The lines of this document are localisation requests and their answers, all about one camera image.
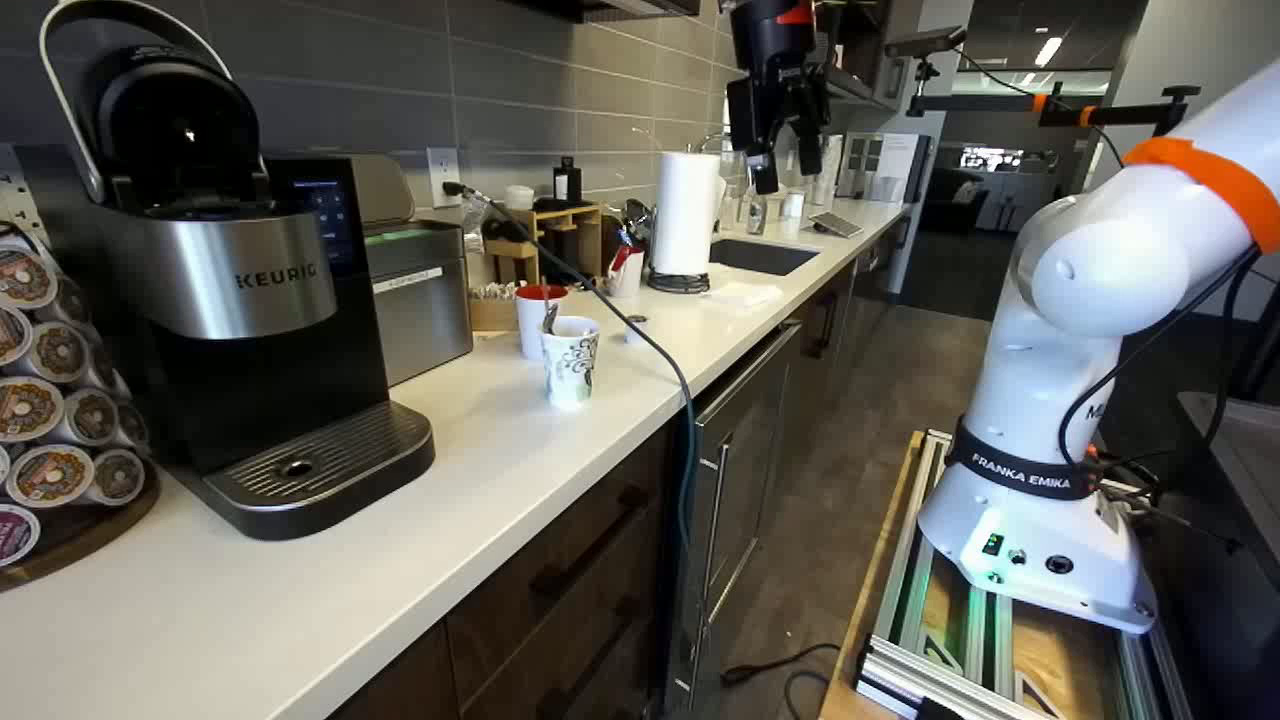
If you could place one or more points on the wooden condiment organizer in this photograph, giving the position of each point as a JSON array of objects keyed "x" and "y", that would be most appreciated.
[{"x": 542, "y": 242}]

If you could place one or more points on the black silver Keurig coffee machine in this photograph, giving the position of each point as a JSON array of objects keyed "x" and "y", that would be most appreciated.
[{"x": 225, "y": 293}]

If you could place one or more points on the white mug red inside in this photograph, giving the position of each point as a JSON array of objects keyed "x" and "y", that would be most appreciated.
[{"x": 532, "y": 320}]

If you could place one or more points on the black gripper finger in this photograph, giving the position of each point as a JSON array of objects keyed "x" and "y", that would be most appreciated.
[
  {"x": 813, "y": 124},
  {"x": 755, "y": 134}
]

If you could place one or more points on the metal spoon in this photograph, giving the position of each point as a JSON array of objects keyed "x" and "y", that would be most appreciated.
[{"x": 551, "y": 320}]

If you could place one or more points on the white wall outlet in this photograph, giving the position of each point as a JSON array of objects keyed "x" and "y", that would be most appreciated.
[{"x": 440, "y": 174}]

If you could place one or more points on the coffee pod carousel rack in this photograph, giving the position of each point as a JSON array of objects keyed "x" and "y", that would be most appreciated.
[{"x": 83, "y": 526}]

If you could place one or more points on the small white jar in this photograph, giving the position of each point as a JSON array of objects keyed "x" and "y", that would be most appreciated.
[{"x": 518, "y": 196}]

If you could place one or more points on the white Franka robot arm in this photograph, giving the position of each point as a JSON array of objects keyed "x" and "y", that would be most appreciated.
[{"x": 1105, "y": 267}]

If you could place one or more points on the small wooden packet box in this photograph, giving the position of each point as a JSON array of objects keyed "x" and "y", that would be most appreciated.
[{"x": 490, "y": 308}]

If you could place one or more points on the dark wood counter cabinet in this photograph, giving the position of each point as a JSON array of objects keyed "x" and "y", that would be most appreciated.
[{"x": 586, "y": 587}]

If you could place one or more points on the white paper towel roll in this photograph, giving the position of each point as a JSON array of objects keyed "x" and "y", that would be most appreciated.
[{"x": 685, "y": 212}]

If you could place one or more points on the patterned white paper cup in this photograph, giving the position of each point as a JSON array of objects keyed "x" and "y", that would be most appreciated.
[{"x": 571, "y": 366}]

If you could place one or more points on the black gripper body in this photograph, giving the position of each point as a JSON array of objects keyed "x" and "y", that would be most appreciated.
[{"x": 760, "y": 36}]

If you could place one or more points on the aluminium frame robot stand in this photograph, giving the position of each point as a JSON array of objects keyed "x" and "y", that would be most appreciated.
[{"x": 963, "y": 640}]

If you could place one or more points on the white cup holding utensils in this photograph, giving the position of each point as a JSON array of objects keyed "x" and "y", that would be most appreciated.
[{"x": 627, "y": 283}]

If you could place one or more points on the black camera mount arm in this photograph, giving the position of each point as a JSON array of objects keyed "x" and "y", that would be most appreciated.
[{"x": 1065, "y": 111}]

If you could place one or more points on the stainless steel box open lid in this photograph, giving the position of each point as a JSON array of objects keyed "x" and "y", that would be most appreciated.
[{"x": 419, "y": 300}]

